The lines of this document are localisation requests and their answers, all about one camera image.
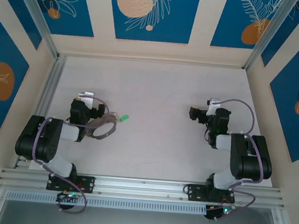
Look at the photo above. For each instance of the right circuit board with LEDs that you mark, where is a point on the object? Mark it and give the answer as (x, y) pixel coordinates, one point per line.
(222, 210)

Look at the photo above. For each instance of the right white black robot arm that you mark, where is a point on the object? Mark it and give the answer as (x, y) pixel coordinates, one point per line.
(250, 164)

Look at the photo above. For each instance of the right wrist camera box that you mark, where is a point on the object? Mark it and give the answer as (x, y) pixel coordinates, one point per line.
(213, 106)

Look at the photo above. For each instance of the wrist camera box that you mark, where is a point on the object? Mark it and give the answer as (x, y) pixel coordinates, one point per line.
(89, 99)
(213, 106)

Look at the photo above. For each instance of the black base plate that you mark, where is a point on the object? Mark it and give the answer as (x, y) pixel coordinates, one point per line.
(196, 193)
(87, 184)

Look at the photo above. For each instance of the left aluminium corner post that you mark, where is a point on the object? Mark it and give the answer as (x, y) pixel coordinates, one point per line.
(37, 13)

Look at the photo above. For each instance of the long aluminium base rail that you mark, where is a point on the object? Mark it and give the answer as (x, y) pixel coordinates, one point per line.
(142, 188)

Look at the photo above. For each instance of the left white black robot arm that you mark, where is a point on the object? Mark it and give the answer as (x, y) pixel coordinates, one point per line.
(43, 144)

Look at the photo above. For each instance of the blue poster with peach circle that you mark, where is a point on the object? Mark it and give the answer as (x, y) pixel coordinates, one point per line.
(173, 27)

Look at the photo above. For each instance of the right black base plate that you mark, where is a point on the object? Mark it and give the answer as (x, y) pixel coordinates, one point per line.
(196, 193)

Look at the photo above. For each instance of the blue poster with fern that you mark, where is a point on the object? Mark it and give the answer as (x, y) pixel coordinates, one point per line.
(232, 19)

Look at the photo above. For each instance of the blue floral wall poster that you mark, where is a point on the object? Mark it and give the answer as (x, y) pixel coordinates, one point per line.
(292, 33)
(16, 14)

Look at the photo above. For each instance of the green plastic key tag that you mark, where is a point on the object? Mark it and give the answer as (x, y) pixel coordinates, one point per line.
(123, 118)

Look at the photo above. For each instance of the right aluminium corner post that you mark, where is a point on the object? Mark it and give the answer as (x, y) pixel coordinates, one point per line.
(276, 34)

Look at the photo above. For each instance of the left circuit board with LEDs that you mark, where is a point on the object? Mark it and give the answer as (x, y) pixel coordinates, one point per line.
(68, 196)

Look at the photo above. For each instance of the aluminium corner post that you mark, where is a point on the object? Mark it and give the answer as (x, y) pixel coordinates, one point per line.
(276, 34)
(37, 13)

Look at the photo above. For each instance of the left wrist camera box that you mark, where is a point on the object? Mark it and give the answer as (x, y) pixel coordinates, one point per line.
(89, 99)

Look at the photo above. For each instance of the blue poster with white flower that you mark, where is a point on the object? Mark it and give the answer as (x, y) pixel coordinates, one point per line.
(70, 3)

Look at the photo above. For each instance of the circuit board with leds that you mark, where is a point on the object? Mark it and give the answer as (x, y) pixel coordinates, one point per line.
(222, 210)
(68, 196)

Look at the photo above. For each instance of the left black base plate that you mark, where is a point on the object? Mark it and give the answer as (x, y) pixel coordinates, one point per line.
(87, 184)

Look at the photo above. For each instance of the blue poster large orange circle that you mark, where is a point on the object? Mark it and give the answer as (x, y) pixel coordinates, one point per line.
(1, 50)

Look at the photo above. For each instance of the blue poster with dark circle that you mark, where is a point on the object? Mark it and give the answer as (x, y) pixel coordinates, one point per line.
(284, 117)

